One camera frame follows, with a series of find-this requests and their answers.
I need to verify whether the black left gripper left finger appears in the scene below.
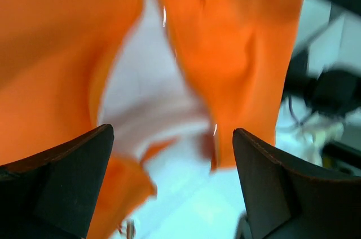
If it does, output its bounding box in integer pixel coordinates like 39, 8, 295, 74
1, 124, 113, 238

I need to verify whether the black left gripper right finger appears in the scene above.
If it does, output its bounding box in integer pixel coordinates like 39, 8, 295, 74
232, 129, 360, 238

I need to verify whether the orange jacket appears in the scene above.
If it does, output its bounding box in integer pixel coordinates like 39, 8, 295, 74
1, 0, 303, 238

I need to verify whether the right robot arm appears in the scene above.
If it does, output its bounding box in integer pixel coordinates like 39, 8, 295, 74
278, 0, 360, 175

